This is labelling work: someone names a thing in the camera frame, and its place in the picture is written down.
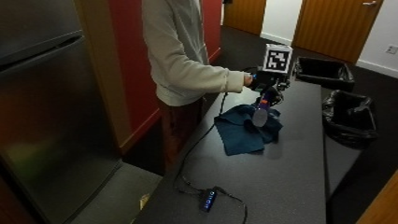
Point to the white marker cube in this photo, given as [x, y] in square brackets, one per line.
[277, 59]

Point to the dark blue cloth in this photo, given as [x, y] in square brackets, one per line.
[244, 130]

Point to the black lined waste bin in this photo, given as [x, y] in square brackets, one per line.
[350, 118]
[325, 73]

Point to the person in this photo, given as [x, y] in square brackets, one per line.
[178, 56]

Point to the black hub with blue lights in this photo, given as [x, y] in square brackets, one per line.
[208, 199]

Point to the stainless steel refrigerator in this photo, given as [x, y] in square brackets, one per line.
[49, 112]

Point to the white wall socket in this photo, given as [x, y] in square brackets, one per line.
[391, 49]

